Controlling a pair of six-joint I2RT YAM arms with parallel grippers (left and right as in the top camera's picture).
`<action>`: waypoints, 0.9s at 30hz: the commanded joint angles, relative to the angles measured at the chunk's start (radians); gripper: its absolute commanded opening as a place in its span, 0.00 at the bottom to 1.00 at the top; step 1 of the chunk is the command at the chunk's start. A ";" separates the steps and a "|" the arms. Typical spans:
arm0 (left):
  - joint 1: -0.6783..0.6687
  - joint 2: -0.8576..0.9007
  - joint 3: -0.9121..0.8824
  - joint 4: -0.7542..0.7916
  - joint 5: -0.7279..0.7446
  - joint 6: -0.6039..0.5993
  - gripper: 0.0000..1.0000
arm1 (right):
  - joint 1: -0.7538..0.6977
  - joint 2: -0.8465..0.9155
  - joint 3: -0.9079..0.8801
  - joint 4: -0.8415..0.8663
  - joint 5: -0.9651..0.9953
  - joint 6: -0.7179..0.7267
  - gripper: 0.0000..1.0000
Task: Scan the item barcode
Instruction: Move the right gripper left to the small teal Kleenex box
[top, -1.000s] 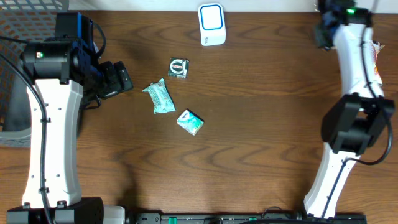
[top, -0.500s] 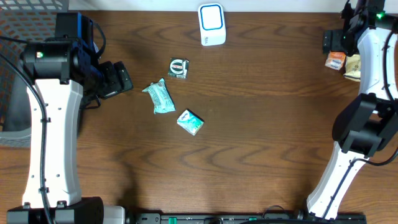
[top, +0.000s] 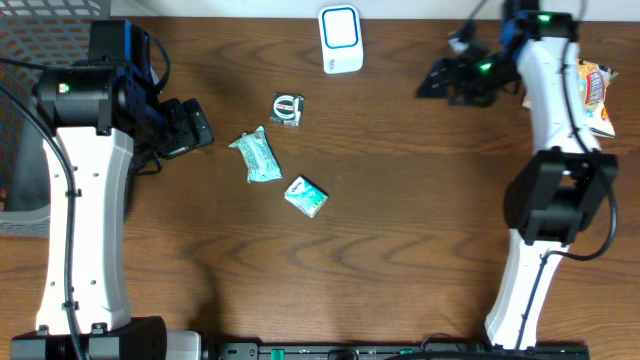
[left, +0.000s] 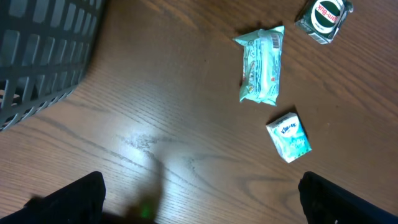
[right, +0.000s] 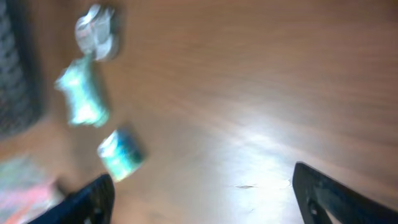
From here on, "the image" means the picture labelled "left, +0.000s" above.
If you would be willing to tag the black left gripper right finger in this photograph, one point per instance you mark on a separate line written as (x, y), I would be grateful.
(325, 202)

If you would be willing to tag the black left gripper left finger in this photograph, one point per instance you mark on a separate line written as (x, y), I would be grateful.
(79, 202)

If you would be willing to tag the green tissue pack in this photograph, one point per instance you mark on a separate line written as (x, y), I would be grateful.
(289, 137)

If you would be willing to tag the pale green wet wipes pack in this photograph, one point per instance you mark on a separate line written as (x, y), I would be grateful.
(262, 52)

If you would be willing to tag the green Zam-Buk tin box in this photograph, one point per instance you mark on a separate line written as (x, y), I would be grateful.
(322, 19)

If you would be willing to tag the dark grey mesh basket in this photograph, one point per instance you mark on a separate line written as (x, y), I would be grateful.
(46, 46)

